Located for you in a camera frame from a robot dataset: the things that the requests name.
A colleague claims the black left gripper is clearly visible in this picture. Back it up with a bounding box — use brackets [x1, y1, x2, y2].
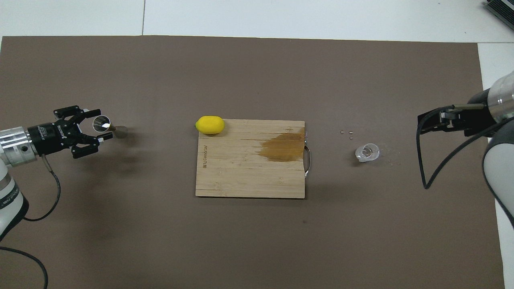
[27, 106, 114, 158]

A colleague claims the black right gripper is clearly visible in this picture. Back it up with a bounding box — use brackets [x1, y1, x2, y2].
[418, 89, 494, 137]

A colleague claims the steel double jigger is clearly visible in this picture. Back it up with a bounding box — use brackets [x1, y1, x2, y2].
[92, 115, 128, 139]

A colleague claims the small clear glass cup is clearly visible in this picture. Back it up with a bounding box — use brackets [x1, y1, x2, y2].
[355, 143, 381, 163]

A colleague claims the yellow lemon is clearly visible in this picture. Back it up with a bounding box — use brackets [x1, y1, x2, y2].
[195, 116, 225, 135]

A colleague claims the grey ribbed device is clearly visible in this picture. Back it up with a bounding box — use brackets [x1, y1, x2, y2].
[484, 0, 514, 20]

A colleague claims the brown table mat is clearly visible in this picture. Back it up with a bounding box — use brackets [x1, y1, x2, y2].
[0, 35, 506, 289]

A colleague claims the wooden cutting board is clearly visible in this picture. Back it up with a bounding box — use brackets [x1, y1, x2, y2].
[195, 119, 312, 199]

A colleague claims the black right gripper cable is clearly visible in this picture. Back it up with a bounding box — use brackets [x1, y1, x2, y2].
[416, 104, 514, 190]

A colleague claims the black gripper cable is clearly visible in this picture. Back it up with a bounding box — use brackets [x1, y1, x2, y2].
[416, 104, 514, 190]
[0, 155, 61, 289]

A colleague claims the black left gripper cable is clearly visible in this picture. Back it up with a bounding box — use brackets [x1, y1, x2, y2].
[0, 155, 61, 289]

